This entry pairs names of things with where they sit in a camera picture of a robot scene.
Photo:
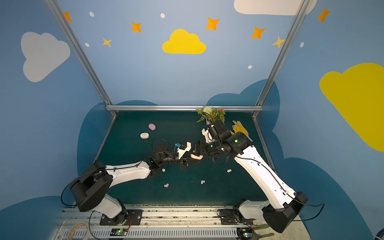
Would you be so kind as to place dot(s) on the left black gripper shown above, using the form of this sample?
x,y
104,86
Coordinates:
x,y
182,159

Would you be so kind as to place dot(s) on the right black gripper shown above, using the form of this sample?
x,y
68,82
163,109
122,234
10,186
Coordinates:
x,y
205,148

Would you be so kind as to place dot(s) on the pink earbud charging case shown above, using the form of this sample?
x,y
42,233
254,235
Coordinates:
x,y
196,157

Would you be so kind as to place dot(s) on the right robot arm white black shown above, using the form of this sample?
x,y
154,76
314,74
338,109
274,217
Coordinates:
x,y
283,203

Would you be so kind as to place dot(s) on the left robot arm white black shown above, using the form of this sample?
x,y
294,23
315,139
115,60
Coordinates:
x,y
90,189

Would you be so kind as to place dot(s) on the purple earbud charging case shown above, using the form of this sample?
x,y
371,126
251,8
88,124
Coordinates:
x,y
152,127

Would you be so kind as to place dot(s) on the white earbud charging case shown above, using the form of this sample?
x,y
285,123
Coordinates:
x,y
144,136

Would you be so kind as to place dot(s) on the yellow work glove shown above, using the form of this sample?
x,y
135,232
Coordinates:
x,y
238,127

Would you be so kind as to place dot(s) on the white potted flower plant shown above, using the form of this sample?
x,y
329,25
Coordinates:
x,y
211,114

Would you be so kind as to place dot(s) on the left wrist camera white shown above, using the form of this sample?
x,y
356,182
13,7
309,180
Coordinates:
x,y
182,148

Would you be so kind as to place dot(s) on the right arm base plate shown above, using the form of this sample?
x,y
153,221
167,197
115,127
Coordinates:
x,y
232,217

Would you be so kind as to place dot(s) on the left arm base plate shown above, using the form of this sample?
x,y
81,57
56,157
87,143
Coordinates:
x,y
132,216

